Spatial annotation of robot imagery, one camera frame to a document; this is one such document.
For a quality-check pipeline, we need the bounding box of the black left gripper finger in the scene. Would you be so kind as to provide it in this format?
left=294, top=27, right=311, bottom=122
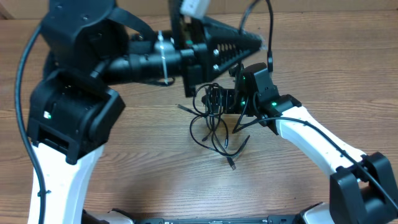
left=205, top=32, right=262, bottom=82
left=201, top=17, right=262, bottom=47

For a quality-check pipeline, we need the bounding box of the black cable bundle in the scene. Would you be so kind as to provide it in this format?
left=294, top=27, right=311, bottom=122
left=177, top=82, right=251, bottom=171

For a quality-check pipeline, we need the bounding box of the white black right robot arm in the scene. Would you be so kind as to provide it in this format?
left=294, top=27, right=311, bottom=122
left=201, top=63, right=397, bottom=223

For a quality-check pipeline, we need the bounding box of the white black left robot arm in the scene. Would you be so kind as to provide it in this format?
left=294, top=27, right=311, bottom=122
left=24, top=1, right=262, bottom=223

